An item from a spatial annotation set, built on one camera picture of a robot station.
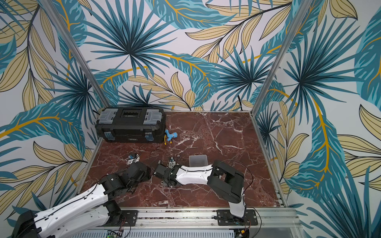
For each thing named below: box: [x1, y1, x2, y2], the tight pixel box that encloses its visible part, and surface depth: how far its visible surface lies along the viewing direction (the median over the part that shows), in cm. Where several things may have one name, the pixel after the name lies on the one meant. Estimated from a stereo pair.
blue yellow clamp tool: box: [164, 129, 179, 146], surface depth 104 cm
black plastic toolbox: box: [95, 107, 167, 144], surface depth 93 cm
